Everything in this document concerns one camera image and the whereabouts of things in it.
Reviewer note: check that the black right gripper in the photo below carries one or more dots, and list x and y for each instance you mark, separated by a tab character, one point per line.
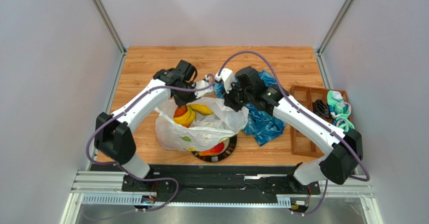
232	98

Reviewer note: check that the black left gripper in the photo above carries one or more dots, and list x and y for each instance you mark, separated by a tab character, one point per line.
180	102

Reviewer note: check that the yellow fake banana bunch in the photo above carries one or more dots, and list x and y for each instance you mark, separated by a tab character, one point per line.
187	119

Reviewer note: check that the white printed plastic bag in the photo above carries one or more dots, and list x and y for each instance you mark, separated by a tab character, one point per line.
204	131

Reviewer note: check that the red yellow fake mango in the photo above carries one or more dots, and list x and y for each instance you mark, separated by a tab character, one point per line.
214	150

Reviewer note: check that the orange fake fruit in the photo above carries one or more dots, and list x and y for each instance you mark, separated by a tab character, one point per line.
180	111

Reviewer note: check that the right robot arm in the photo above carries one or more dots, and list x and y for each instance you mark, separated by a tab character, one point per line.
343	150

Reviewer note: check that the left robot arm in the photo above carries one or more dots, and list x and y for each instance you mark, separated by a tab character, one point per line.
114	132

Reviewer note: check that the blue shark print cloth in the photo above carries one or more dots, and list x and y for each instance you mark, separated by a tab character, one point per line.
263	127

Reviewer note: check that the black rimmed ceramic plate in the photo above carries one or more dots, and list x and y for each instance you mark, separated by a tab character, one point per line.
230	146

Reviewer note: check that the wooden compartment tray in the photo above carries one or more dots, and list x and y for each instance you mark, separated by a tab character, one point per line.
309	138

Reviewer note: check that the black rolled sock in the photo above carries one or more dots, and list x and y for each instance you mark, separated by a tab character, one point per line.
321	109

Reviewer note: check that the teal white rolled sock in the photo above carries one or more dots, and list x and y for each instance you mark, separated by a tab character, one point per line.
338	107

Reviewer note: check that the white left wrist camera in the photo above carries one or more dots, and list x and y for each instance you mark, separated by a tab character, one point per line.
204	87

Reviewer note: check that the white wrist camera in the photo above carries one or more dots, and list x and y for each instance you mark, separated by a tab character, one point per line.
226	77
204	87

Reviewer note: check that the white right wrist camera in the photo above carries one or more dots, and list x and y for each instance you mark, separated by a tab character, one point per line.
226	77

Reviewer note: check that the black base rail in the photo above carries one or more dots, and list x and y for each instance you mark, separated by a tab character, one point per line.
218	184

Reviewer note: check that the left aluminium frame post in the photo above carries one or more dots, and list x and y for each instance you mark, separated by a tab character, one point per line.
98	4

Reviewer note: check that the aluminium frame post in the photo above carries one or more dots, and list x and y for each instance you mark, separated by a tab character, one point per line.
345	8
98	4

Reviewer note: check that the right aluminium frame post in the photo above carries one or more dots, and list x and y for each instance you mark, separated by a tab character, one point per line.
345	8

